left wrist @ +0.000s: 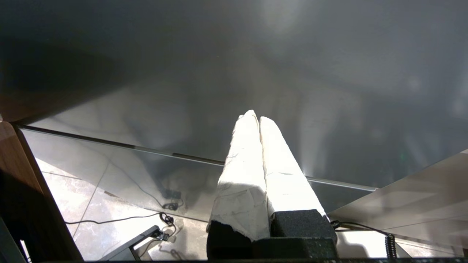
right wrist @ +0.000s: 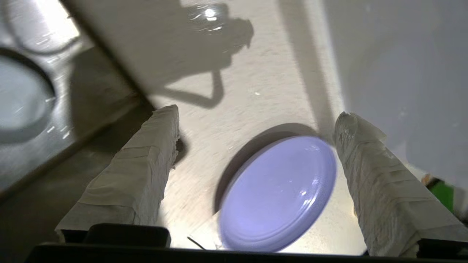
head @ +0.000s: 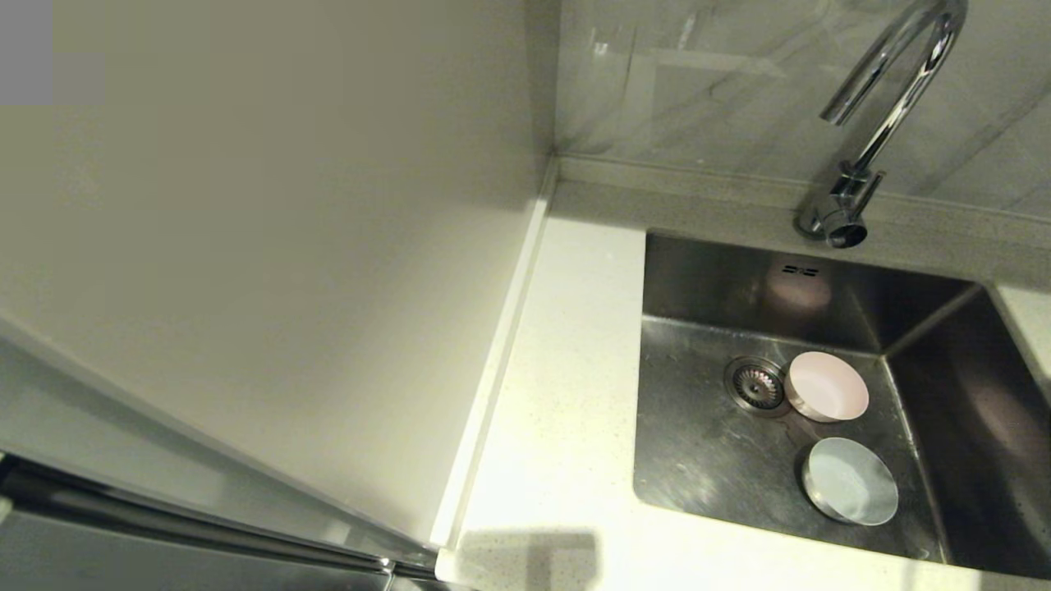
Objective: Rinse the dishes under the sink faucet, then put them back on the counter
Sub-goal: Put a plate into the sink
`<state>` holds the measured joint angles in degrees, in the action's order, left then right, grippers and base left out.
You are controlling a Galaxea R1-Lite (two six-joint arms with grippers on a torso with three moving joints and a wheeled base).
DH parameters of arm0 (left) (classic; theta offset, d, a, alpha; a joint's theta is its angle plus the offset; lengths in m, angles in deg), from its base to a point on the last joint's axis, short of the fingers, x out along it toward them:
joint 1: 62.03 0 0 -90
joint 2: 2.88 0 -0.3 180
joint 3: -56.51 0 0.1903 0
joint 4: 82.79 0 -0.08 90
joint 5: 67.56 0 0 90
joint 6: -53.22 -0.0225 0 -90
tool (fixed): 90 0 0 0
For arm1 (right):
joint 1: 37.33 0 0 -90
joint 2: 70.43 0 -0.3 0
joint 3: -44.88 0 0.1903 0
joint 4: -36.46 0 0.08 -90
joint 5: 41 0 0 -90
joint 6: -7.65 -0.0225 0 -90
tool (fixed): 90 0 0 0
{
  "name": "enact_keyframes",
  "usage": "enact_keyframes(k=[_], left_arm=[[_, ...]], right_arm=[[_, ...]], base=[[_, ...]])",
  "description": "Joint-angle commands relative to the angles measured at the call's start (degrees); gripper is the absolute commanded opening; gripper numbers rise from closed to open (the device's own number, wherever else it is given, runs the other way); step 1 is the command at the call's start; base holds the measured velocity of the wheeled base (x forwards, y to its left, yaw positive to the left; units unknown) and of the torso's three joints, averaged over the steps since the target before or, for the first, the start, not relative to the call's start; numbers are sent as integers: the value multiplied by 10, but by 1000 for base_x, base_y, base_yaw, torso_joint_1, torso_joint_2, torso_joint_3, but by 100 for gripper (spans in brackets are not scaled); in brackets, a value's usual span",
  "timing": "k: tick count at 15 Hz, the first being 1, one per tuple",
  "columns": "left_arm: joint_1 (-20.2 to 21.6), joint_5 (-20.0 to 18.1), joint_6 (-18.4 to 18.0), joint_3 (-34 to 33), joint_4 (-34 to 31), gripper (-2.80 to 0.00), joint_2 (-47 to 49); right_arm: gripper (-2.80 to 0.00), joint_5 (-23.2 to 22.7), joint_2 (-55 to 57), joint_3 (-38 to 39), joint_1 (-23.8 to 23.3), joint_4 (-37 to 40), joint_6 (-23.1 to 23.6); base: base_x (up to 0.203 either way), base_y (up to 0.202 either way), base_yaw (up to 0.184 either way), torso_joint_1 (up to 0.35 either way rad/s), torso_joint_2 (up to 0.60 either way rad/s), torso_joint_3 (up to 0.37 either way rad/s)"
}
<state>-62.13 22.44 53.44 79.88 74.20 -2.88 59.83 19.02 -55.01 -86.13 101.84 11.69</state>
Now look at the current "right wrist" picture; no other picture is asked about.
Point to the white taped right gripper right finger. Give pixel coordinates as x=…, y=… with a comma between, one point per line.
x=387, y=190

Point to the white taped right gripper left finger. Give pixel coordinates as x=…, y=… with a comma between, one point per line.
x=135, y=175

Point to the purple plate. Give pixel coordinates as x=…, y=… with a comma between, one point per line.
x=278, y=193

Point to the stainless steel sink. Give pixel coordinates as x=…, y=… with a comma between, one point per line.
x=91, y=102

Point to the green plastic item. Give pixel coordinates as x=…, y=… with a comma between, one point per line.
x=442, y=195

